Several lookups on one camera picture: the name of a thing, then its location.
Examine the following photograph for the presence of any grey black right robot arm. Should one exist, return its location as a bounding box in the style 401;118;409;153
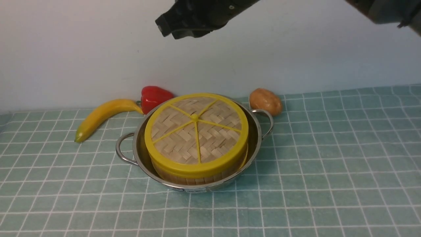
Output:
155;0;420;39

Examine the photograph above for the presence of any yellow banana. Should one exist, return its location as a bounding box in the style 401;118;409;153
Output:
74;99;144;143

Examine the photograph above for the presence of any stainless steel pot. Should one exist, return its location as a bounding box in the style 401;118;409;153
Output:
115;100;275;194

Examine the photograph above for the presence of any red bell pepper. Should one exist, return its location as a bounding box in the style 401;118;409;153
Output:
137;86;174;114

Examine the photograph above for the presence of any woven bamboo steamer lid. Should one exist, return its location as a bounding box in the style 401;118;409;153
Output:
144;93;249;159

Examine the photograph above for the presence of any bamboo steamer basket yellow rim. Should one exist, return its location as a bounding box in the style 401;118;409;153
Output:
150;146;248;185

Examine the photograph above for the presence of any brown potato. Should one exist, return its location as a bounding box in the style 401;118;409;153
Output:
249;88;283;117

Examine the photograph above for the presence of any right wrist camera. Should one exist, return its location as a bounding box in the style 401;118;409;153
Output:
155;10;178;37

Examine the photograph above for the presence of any green checkered tablecloth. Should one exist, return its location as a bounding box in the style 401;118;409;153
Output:
0;85;421;237

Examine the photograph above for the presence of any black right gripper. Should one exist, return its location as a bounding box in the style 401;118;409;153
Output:
171;0;258;40

